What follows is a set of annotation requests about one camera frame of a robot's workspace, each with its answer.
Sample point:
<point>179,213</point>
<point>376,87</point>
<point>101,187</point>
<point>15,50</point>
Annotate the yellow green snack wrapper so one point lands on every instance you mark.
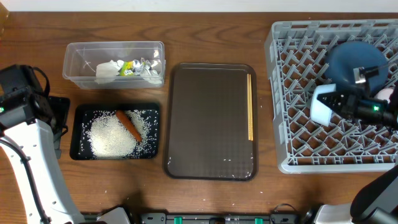
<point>127,69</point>

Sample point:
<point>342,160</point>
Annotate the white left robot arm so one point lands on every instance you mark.
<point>32,124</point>

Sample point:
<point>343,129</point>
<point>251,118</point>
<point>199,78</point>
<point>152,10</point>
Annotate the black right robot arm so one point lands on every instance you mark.
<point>377,201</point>

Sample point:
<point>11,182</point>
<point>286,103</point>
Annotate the orange carrot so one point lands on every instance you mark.
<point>122,117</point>

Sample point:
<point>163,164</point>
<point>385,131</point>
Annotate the light blue bowl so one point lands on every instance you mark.
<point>319,112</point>

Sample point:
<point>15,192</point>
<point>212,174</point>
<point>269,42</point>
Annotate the black tray with rice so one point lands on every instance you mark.
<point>99,135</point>

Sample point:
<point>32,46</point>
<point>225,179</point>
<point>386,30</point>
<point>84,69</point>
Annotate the dark blue plate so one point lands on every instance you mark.
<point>344,58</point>

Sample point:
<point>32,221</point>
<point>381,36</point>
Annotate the white napkin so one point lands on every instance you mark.
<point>107,72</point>

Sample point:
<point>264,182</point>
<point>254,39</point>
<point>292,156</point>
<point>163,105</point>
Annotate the grey dishwasher rack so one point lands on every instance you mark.
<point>296,63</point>

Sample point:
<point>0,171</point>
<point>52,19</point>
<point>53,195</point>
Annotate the clear plastic bin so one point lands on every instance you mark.
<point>82,58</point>

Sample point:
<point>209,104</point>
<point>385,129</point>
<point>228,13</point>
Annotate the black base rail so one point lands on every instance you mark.
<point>163,218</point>

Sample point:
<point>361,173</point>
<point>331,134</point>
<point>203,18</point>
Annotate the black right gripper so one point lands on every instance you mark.
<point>348,104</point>

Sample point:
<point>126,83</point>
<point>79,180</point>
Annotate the dark brown tray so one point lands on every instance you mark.
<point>207,128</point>

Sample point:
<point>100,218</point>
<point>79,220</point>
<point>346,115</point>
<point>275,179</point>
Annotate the wooden chopstick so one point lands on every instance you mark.
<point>250,107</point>
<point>248,112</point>

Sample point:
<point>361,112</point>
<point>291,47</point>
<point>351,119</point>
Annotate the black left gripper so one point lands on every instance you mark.
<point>59,112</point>

